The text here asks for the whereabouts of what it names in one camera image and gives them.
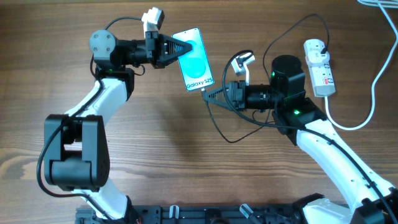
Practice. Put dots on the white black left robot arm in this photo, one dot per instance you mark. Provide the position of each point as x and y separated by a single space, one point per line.
74 161

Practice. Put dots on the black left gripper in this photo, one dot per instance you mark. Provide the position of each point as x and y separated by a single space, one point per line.
153 50

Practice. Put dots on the white power strip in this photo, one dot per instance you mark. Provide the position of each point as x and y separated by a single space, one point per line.
322 79

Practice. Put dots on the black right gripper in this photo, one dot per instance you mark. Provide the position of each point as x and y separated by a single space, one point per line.
234 95

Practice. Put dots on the white charger plug adapter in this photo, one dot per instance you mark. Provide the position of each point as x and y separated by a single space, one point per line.
313 53

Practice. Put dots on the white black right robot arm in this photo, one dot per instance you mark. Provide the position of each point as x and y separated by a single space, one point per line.
369 198

